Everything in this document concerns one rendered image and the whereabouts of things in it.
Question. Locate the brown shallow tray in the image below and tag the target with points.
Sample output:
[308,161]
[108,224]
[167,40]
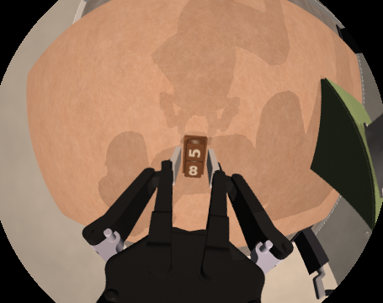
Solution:
[198,138]

